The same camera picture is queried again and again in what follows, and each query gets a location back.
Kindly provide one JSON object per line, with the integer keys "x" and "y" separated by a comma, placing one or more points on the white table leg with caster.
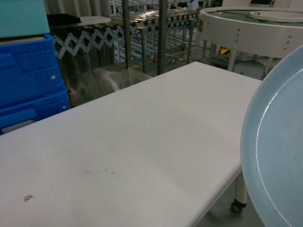
{"x": 241, "y": 194}

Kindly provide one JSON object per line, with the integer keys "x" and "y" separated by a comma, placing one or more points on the expandable roller conveyor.
{"x": 81, "y": 39}

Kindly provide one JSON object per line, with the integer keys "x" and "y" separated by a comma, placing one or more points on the blue crate upper right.
{"x": 29, "y": 70}

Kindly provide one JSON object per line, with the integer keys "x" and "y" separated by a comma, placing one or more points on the teal plastic tub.
{"x": 23, "y": 18}

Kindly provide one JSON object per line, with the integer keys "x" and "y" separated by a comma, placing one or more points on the blue crate lower right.
{"x": 17, "y": 116}

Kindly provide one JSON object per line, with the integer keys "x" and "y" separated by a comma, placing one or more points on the white round turntable machine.
{"x": 270, "y": 31}

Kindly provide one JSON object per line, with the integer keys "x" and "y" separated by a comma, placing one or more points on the blue crate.
{"x": 29, "y": 70}
{"x": 17, "y": 116}

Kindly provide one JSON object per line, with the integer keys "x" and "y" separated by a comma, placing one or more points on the light blue round tray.
{"x": 272, "y": 145}

